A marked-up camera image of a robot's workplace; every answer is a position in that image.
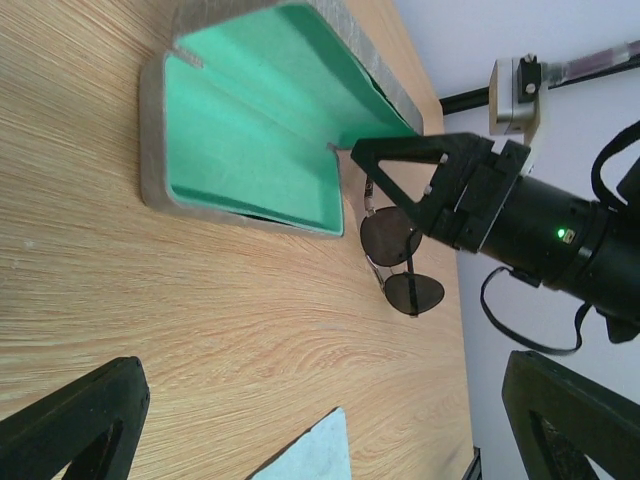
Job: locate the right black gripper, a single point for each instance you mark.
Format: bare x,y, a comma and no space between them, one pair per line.
452,186

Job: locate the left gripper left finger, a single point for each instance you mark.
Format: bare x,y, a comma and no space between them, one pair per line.
88,429

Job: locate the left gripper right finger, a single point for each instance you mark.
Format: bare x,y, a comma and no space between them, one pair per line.
563,422

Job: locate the grey glasses case green lining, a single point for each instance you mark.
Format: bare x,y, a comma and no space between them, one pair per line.
243,115

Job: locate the light blue cleaning cloth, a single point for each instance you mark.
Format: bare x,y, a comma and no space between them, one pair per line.
322,452

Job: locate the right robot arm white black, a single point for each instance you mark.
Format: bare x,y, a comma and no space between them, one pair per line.
545,236

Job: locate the dark aviator sunglasses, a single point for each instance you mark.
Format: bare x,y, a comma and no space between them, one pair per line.
389,240

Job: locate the black aluminium frame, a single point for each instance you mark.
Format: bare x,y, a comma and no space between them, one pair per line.
465,101

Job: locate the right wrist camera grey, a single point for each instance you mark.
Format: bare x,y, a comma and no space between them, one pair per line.
509,116

